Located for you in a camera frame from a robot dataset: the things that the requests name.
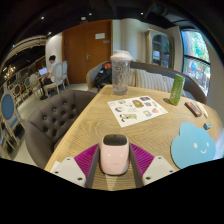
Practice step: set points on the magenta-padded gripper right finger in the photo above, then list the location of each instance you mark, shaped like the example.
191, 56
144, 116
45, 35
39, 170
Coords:
156, 170

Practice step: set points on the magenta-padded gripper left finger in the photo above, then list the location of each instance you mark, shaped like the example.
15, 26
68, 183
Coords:
70, 171

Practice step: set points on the pink computer mouse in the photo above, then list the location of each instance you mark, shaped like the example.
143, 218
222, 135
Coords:
114, 156

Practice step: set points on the blue cloud-shaped mouse pad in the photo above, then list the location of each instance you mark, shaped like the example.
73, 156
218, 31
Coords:
191, 148

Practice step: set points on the grey tufted armchair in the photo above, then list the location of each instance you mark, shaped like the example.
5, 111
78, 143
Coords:
53, 123

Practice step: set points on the white sticker sheet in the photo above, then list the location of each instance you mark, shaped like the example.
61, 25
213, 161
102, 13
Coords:
136, 111

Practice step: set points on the small blue eraser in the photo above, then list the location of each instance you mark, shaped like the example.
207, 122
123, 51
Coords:
207, 126

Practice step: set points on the black and red flat case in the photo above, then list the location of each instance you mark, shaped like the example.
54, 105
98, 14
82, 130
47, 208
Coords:
193, 109

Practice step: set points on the green drink can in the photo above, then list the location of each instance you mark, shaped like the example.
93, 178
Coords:
176, 90

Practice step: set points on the striped cushion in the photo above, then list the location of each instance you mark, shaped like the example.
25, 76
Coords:
168, 86
150, 80
134, 78

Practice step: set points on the group of blue-backed chairs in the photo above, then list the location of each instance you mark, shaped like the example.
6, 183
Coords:
8, 106

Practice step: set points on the brown curved sofa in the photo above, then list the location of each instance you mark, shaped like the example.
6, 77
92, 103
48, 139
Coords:
193, 86

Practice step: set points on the white dining chair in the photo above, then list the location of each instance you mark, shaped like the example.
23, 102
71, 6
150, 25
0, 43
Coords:
58, 78

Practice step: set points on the clear shaker bottle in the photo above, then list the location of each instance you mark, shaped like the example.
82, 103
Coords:
121, 76

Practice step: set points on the black backpack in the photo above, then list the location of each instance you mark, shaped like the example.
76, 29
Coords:
103, 76

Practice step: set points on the person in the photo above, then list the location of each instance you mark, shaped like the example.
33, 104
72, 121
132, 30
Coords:
51, 70

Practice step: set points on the open laptop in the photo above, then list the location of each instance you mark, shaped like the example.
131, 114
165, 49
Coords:
43, 71

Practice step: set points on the brown wooden door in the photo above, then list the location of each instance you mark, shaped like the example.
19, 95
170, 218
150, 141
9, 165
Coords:
80, 56

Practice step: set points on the black-framed window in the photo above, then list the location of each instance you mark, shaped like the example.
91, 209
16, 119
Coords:
196, 60

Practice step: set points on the glass-door cabinet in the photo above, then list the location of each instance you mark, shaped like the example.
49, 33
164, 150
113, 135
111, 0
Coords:
160, 50

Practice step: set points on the white door sign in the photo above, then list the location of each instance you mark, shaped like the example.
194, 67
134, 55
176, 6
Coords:
100, 36

